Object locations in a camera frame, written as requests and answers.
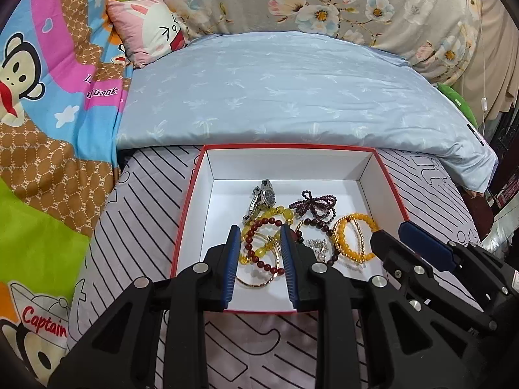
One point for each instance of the beige hanging garment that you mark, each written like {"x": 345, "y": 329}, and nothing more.
{"x": 498, "y": 48}

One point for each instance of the grey striped bed sheet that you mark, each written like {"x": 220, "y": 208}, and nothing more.
{"x": 138, "y": 219}

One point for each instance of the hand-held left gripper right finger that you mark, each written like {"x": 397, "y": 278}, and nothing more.
{"x": 288, "y": 267}

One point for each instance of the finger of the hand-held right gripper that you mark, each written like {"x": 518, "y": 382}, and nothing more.
{"x": 389, "y": 247}
{"x": 425, "y": 245}

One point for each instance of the light blue quilt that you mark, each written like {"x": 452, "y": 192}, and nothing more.
{"x": 284, "y": 89}

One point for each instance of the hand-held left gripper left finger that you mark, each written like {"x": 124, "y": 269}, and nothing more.
{"x": 231, "y": 267}

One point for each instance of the silver wristwatch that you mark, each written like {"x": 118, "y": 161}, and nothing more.
{"x": 267, "y": 197}

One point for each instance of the pink cartoon pillow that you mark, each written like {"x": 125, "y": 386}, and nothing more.
{"x": 142, "y": 28}

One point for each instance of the red and white box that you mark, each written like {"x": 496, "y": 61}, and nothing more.
{"x": 227, "y": 210}

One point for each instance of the colourful cartoon monkey blanket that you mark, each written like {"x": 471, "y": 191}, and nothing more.
{"x": 48, "y": 150}

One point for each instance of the green cushion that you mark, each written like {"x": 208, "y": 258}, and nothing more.
{"x": 454, "y": 97}

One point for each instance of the thin gold bangle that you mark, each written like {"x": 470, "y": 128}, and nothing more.
{"x": 255, "y": 285}

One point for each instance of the thin black flat device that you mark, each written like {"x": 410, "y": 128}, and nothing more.
{"x": 476, "y": 134}

